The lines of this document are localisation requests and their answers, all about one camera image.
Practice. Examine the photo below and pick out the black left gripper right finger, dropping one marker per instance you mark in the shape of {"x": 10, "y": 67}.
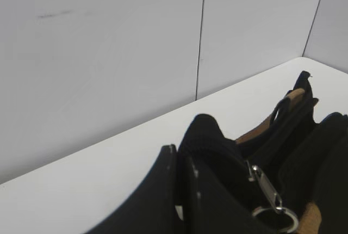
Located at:
{"x": 209, "y": 208}

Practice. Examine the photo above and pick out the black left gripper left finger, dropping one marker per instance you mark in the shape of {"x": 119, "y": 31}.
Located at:
{"x": 151, "y": 208}

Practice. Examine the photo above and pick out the silver zipper pull with ring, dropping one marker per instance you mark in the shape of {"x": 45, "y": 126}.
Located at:
{"x": 256, "y": 174}

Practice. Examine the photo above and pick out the black tote bag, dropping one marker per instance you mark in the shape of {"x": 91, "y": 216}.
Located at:
{"x": 304, "y": 160}

